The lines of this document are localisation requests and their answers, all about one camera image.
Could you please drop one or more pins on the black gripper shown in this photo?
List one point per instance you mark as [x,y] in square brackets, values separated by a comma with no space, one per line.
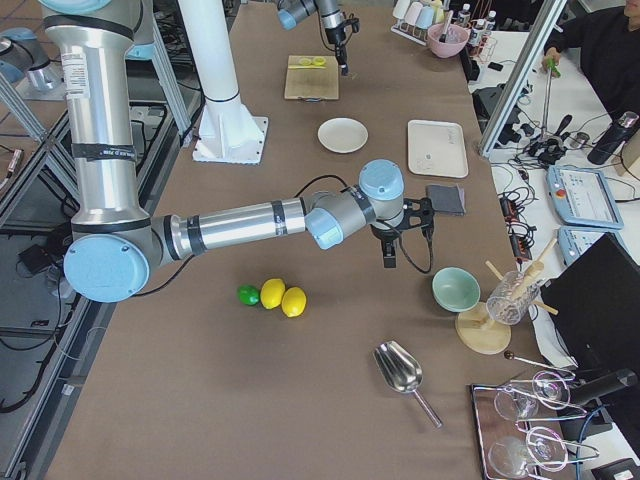
[385,233]
[336,34]

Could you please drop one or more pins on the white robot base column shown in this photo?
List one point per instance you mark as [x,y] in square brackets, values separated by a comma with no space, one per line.
[228,132]

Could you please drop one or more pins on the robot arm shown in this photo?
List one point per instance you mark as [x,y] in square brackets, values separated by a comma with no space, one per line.
[332,20]
[116,244]

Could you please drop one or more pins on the cream rabbit tray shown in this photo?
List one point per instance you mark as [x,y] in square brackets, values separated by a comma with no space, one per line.
[436,148]

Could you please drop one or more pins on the mirrored glass tray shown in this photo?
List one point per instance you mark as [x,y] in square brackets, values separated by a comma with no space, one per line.
[490,426]

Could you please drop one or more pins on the wooden cutting board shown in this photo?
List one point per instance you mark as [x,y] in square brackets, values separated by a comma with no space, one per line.
[311,83]

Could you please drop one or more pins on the mint green bowl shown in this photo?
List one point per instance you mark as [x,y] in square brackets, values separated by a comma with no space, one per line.
[455,289]

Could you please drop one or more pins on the white round plate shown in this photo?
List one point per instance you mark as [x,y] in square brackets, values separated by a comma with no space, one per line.
[342,135]

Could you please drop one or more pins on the pink cup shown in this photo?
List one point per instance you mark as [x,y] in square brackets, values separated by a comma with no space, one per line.
[413,12]

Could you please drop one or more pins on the blue cup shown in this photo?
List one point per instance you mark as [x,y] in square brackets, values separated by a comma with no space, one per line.
[426,17]

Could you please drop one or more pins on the yellow lemon right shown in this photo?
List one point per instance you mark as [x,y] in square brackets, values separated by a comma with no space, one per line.
[294,302]

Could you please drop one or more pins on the yellow lemon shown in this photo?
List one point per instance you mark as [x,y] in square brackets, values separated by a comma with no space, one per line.
[294,302]
[272,292]

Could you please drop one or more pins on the pink ice bowl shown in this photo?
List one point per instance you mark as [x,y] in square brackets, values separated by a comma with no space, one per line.
[456,39]

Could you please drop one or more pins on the wooden cup stand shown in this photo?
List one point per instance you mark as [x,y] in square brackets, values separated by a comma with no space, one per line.
[479,332]

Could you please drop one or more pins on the metal scoop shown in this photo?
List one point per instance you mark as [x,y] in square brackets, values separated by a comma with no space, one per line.
[403,373]

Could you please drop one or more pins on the yellow lemon left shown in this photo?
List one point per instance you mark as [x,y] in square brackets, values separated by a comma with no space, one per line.
[272,292]

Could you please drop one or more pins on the clear textured glass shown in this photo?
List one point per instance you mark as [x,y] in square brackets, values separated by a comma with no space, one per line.
[511,298]

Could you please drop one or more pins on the green lime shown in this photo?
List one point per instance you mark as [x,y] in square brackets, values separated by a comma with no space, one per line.
[248,294]

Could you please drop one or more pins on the long bar spoon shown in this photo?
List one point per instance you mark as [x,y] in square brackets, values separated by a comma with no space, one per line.
[510,355]

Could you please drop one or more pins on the blue teach pendant lower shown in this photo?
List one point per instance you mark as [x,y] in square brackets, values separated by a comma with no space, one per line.
[573,241]

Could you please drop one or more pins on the blue teach pendant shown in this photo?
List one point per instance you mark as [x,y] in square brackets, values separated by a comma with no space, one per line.
[582,197]
[573,241]

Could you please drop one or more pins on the blue teach pendant upper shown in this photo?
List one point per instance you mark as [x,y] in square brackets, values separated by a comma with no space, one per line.
[582,197]

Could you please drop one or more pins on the black monitor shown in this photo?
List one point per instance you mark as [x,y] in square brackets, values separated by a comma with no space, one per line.
[597,298]

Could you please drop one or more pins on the wine glass upper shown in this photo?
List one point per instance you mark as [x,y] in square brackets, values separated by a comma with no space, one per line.
[522,399]

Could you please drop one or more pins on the wine glass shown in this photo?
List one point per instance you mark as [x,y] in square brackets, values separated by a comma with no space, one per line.
[522,399]
[540,451]

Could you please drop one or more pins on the wine glass lower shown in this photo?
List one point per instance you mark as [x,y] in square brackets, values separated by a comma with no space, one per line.
[540,451]

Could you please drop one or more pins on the black thermos bottle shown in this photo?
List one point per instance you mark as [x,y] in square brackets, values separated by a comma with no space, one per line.
[620,130]

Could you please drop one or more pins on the person in black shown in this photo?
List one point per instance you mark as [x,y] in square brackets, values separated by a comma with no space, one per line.
[608,40]

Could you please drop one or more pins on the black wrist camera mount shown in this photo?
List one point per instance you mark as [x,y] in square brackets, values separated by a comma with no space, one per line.
[418,213]

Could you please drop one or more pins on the white wire cup rack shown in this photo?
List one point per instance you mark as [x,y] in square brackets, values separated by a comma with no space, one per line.
[411,33]

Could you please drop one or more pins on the aluminium frame post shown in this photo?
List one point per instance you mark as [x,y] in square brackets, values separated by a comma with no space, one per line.
[546,20]

